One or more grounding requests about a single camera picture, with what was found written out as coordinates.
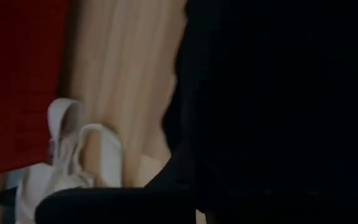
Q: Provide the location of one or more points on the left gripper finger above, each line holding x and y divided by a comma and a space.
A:
179, 174

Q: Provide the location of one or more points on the black cloth garment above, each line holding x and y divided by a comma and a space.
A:
275, 93

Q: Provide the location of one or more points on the red plastic laundry bin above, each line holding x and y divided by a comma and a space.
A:
17, 77

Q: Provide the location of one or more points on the cream canvas tote bag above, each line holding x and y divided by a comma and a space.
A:
107, 155

